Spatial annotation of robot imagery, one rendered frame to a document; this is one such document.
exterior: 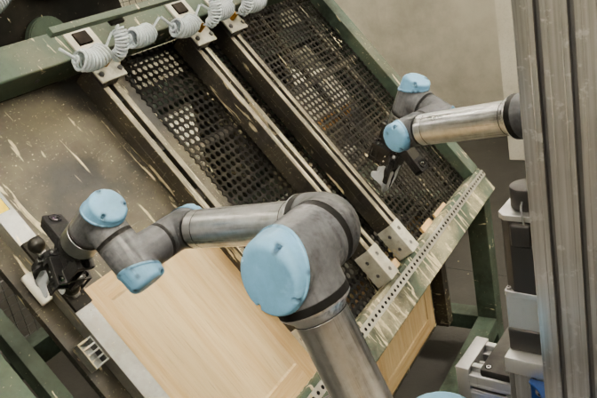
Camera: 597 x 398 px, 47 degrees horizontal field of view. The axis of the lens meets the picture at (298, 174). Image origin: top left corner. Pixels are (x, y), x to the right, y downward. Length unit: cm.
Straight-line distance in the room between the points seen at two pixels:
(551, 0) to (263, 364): 125
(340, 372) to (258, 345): 90
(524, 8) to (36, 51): 135
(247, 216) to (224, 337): 72
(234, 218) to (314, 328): 30
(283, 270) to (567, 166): 44
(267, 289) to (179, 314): 86
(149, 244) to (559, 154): 72
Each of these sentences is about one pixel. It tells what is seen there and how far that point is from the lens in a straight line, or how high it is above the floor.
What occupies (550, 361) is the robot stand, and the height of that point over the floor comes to 131.
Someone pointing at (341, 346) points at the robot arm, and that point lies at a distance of 102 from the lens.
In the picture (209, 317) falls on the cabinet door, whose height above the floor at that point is 115.
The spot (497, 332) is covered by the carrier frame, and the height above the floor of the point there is 11.
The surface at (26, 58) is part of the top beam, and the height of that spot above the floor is 187.
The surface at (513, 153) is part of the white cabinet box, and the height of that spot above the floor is 6.
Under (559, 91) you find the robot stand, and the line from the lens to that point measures 102.
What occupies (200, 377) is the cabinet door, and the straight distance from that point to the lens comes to 178.
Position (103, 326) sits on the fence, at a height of 128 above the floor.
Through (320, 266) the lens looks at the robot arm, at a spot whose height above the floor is 161.
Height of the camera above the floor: 205
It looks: 19 degrees down
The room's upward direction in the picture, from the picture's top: 12 degrees counter-clockwise
